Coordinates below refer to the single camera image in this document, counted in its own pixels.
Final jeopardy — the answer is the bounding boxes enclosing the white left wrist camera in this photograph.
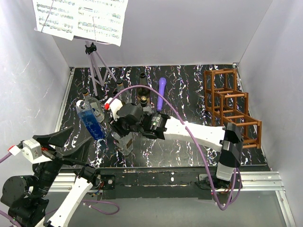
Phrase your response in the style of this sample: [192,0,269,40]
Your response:
[8,139,52,164]

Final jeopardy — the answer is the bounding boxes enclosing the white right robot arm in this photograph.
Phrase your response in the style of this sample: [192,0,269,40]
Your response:
[105,103,244,188]

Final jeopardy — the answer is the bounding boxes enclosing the purple toy microphone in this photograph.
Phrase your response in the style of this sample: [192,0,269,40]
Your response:
[157,77,167,112]

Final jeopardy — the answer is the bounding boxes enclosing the brown wooden wine rack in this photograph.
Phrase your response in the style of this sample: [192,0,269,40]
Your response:
[204,68,262,149]

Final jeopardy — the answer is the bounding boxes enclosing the clear plastic bottle blue label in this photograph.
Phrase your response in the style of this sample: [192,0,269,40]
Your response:
[116,78,133,105]

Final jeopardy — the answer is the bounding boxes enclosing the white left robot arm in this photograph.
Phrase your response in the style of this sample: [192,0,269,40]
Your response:
[0,126,101,227]

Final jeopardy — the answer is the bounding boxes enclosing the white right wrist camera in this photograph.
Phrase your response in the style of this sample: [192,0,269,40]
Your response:
[104,98,123,121]

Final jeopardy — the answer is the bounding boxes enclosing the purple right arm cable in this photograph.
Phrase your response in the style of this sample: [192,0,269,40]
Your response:
[104,85,242,210]

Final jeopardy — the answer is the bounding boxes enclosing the dark bottle brown label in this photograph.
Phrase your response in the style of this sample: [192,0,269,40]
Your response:
[112,89,118,96]

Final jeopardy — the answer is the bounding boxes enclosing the blue box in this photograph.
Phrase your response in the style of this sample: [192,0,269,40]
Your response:
[76,100,105,140]

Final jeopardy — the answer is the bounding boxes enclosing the lilac music stand tripod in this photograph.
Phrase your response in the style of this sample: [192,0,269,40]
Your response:
[74,36,117,96]

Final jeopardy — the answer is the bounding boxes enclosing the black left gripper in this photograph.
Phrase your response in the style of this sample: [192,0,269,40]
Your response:
[33,124,93,195]

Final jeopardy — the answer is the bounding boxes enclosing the dark wine bottle silver cap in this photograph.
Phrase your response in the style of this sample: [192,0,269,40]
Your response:
[136,73,151,104]

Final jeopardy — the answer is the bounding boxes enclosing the white sheet music pages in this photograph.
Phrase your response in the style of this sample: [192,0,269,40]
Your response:
[32,0,128,46]

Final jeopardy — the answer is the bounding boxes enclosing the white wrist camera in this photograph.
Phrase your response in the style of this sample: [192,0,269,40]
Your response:
[8,139,52,164]
[104,98,123,121]

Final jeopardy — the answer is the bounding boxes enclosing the clear glass bottle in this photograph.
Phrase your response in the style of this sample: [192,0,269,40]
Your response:
[81,88,105,123]

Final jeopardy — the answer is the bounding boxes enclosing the clear bottle gold cap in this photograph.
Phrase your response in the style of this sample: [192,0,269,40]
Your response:
[138,96,152,114]

